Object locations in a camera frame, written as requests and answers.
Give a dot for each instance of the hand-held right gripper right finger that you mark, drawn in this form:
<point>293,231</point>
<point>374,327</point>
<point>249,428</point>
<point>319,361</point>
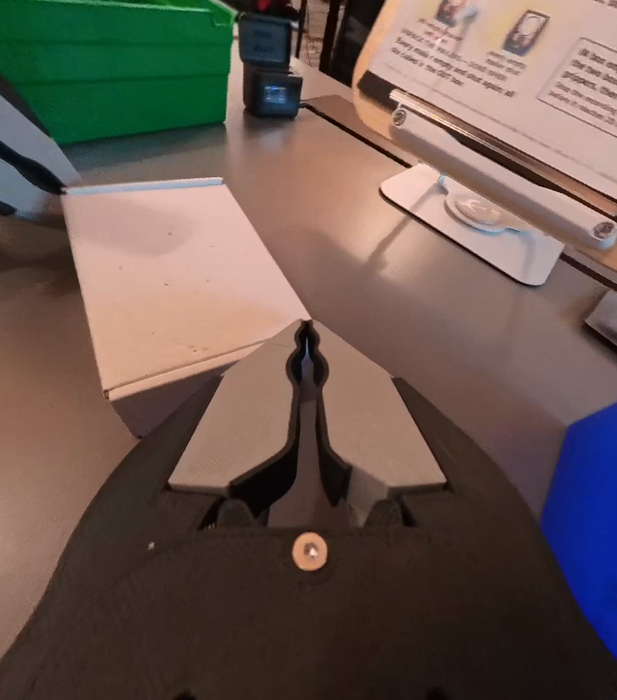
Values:
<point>374,432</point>

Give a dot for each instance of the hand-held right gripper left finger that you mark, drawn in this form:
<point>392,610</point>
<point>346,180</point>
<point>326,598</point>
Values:
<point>243,432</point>

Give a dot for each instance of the green plastic bin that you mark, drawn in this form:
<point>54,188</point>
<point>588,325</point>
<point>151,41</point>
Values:
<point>95,82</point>

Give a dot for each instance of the white cardboard mailer box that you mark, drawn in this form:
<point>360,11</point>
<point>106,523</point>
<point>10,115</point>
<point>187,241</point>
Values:
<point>177,273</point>

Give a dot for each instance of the blue plastic bin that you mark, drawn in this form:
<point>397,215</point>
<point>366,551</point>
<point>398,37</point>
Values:
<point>609,519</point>

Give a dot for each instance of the instruction sheet on stand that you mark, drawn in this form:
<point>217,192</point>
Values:
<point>505,246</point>

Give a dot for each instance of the black charging case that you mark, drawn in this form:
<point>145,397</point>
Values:
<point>273,93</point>

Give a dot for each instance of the black mesh office chair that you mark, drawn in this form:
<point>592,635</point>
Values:
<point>349,38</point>

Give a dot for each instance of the printed instruction sheet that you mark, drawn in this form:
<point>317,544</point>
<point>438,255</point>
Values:
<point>533,65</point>

